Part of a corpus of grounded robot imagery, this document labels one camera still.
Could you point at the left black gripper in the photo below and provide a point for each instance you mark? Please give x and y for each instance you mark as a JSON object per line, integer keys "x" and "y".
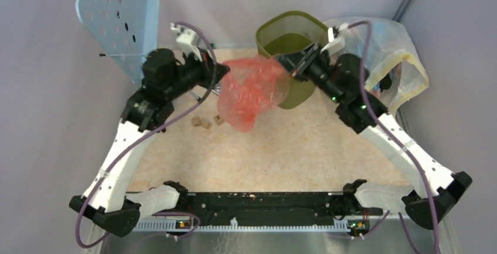
{"x": 207, "y": 67}

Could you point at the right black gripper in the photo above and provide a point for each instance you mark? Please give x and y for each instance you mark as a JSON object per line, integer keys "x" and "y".
{"x": 293, "y": 63}

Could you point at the red plastic trash bag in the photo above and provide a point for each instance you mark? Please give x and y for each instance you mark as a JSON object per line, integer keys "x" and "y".
{"x": 253, "y": 86}

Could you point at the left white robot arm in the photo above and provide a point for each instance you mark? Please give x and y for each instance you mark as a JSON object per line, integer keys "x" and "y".
{"x": 147, "y": 112}

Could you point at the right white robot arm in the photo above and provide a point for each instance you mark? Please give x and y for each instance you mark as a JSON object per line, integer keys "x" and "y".
{"x": 432, "y": 191}

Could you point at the green mesh trash bin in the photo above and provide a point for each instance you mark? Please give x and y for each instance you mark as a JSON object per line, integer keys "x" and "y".
{"x": 291, "y": 32}

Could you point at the large translucent plastic bag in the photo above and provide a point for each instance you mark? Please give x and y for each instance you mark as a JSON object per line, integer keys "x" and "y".
{"x": 396, "y": 74}

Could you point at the light blue perforated stand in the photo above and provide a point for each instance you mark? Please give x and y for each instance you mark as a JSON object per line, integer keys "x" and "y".
{"x": 128, "y": 30}

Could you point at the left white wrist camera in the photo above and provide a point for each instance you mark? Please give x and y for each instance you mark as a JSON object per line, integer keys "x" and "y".
{"x": 187, "y": 40}

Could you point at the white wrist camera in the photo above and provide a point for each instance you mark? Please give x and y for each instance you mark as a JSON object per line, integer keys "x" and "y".
{"x": 187, "y": 40}
{"x": 335, "y": 39}

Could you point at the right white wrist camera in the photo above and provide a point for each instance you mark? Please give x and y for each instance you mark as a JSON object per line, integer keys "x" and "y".
{"x": 335, "y": 39}

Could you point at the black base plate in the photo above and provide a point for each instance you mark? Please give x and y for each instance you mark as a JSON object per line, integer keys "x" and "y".
{"x": 259, "y": 204}

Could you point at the aluminium frame rail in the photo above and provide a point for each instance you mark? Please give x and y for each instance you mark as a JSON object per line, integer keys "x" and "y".
{"x": 348, "y": 227}

